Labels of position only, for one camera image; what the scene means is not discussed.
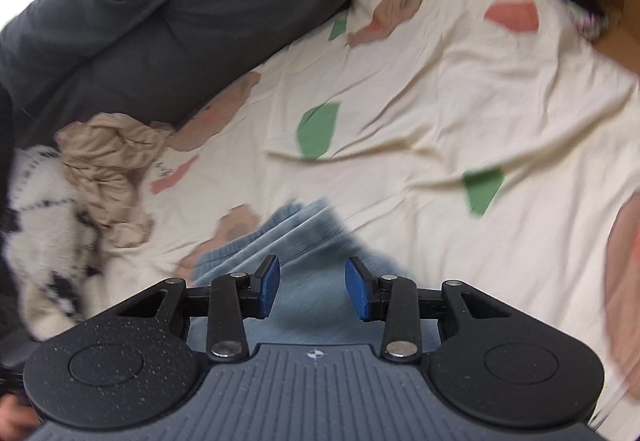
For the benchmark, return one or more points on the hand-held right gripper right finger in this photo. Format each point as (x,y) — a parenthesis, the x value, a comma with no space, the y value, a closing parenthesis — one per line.
(357,288)

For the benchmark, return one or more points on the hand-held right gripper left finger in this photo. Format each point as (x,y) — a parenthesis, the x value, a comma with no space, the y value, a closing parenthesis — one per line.
(269,286)

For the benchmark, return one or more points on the light blue denim pants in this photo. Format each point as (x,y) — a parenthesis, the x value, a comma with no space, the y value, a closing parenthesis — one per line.
(310,301)

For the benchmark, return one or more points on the floral cloth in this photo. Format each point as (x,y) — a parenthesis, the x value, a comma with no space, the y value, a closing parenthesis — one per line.
(592,23)

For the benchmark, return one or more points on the beige crumpled cloth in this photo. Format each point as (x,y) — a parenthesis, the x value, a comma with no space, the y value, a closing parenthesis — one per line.
(105,161)

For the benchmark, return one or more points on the cream printed bed sheet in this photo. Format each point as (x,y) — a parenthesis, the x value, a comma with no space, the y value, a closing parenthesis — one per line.
(450,111)

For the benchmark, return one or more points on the dark grey duvet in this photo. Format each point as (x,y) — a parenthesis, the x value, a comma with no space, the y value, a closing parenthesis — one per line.
(175,11)

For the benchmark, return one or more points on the person's left hand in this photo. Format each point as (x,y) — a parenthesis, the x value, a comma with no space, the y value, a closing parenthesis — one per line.
(12,416)

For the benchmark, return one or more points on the white black fuzzy cloth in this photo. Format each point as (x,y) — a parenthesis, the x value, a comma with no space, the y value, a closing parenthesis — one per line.
(40,231)

